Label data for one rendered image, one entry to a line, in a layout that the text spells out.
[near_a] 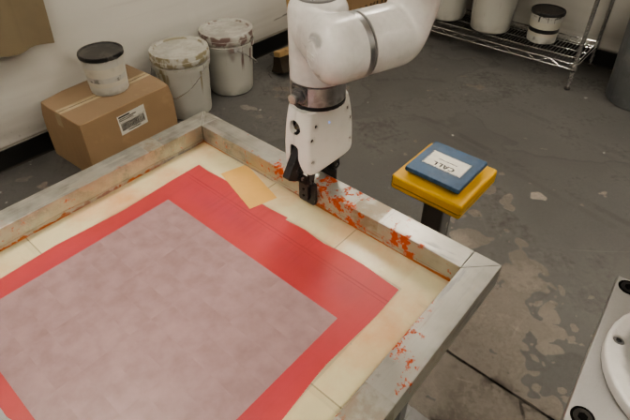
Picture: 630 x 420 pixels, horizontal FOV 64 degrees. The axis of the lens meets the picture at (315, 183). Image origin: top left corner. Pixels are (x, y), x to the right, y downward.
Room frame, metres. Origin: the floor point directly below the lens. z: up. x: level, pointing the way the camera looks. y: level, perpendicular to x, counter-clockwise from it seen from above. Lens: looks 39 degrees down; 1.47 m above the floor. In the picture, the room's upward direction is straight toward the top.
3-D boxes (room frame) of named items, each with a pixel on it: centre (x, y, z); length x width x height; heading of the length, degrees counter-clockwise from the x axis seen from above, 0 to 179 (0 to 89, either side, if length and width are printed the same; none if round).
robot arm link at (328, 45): (0.57, -0.02, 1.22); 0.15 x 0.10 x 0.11; 32
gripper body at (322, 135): (0.61, 0.00, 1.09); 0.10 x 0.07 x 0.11; 139
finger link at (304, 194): (0.58, 0.02, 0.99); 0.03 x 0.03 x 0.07; 49
